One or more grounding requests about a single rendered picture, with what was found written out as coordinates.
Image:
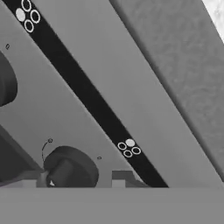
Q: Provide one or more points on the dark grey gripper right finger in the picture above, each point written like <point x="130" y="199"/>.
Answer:
<point x="122" y="176"/>

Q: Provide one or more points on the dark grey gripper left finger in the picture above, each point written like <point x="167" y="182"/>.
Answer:
<point x="27" y="177"/>

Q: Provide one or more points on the grey stove with black strip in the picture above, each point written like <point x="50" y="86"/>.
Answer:
<point x="116" y="75"/>

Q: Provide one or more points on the dark grey stove knob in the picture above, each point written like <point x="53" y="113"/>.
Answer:
<point x="5" y="81"/>
<point x="76" y="167"/>

